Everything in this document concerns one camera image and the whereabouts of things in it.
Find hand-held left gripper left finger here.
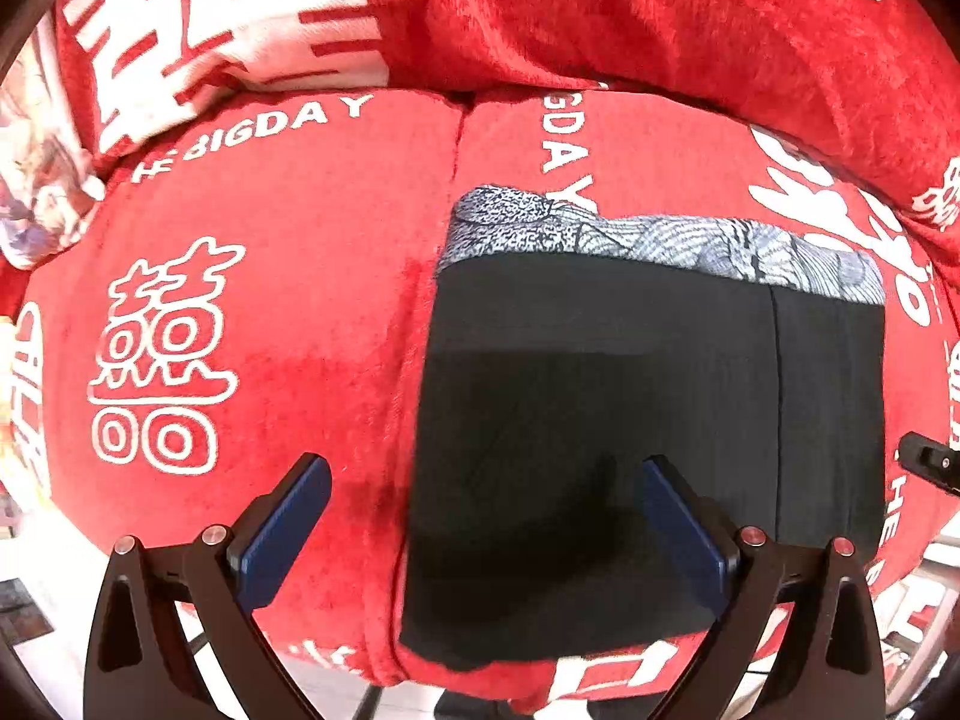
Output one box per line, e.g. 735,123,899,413
81,453,335,720

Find red printed blanket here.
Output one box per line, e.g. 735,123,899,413
0,0,960,717

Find black pants with grey waistband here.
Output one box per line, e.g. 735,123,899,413
397,184,888,672

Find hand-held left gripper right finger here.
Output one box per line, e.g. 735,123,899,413
637,454,890,720

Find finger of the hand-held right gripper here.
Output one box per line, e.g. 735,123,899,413
896,431,960,500

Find pale floral printed cloth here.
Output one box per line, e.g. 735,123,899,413
0,30,107,272

